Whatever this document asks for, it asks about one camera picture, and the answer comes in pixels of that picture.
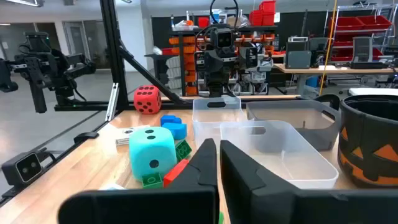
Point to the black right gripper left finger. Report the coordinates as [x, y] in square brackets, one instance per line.
[186, 205]

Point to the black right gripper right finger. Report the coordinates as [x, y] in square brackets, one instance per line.
[264, 202]

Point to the red toy block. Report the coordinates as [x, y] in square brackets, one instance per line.
[174, 174]

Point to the small dark green toy block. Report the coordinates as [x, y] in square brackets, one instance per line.
[152, 181]
[183, 151]

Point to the teal foam die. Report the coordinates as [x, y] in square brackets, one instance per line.
[152, 149]

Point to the blue rounded toy block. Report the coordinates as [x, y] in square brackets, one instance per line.
[175, 130]

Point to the red foam die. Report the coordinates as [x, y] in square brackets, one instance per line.
[147, 99]

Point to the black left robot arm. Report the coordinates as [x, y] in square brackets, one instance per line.
[216, 88]

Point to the shelf with orange bins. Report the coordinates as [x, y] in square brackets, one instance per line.
[189, 62]

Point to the clear plastic bin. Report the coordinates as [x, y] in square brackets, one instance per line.
[311, 174]
[202, 124]

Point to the red storage bin stack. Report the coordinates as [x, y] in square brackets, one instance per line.
[262, 15]

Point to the grey equipment box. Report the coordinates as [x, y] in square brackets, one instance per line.
[298, 59]

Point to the grey plastic bin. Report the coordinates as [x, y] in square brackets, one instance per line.
[320, 137]

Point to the small metal screw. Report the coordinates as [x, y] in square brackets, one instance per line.
[304, 124]

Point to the wooden desk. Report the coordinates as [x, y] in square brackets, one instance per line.
[326, 69]

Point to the black table clamp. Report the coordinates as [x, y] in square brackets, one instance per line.
[87, 136]

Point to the black orange pumpkin bucket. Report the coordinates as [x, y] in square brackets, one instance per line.
[367, 137]

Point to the white round stool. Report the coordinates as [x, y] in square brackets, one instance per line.
[373, 91]

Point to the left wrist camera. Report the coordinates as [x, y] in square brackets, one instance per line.
[224, 40]

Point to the silver metal bracket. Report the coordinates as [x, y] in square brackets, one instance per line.
[112, 102]

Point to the black curved corner bracket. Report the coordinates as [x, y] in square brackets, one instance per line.
[332, 99]

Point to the black white-faced camera box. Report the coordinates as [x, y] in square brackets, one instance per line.
[28, 168]

